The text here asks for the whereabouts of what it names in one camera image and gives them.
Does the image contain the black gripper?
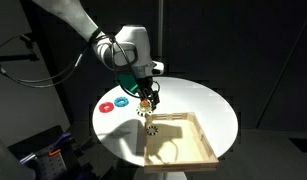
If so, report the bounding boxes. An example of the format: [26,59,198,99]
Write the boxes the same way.
[136,75,161,110]

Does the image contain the black and white striped ring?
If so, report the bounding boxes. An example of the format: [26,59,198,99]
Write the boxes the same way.
[145,124,160,137]

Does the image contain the wooden slatted tray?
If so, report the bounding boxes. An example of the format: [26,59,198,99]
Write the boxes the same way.
[143,111,220,175]

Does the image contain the orange peg stacker base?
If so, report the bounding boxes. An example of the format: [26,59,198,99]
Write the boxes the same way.
[135,98,153,118]

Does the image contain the grey vertical pole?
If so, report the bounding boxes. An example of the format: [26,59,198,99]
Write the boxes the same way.
[157,0,165,66]

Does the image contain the dark equipment stand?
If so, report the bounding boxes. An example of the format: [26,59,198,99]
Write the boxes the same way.
[7,124,104,180]

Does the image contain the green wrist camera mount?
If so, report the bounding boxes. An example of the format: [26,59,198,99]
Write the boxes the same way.
[114,73,141,98]

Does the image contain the blue dotted toy ring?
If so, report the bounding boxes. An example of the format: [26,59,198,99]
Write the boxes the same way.
[113,96,130,108]

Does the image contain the red toy ring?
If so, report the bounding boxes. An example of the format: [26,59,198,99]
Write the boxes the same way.
[98,101,115,114]

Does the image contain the white table pedestal base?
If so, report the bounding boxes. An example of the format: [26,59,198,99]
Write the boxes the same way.
[132,169,188,180]

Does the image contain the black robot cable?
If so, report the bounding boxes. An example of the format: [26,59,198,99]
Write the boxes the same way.
[0,31,161,111]

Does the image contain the orange clamp handle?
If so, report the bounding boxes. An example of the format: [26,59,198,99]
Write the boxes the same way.
[47,148,62,157]

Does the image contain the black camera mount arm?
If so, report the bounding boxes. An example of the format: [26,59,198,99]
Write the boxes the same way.
[0,33,41,76]

